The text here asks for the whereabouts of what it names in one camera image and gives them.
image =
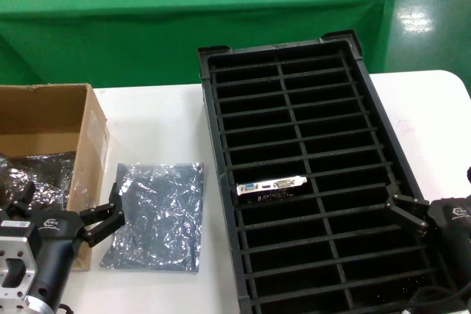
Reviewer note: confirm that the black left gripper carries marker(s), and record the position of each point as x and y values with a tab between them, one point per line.
55	233

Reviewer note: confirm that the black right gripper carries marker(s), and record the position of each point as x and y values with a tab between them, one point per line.
452	229

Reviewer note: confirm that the silver antistatic bag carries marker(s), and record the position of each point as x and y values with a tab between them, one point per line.
48	170

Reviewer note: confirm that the open brown cardboard box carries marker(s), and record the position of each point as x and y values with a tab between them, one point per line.
48	115

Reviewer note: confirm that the black slotted plastic container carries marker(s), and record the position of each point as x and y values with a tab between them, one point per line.
371	108

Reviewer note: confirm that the flat empty antistatic bag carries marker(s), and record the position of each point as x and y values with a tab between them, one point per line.
158	218

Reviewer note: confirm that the green cloth covered table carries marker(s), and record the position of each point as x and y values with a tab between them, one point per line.
221	16

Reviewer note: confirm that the graphics card with plain bracket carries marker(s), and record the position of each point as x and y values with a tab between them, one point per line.
272	186

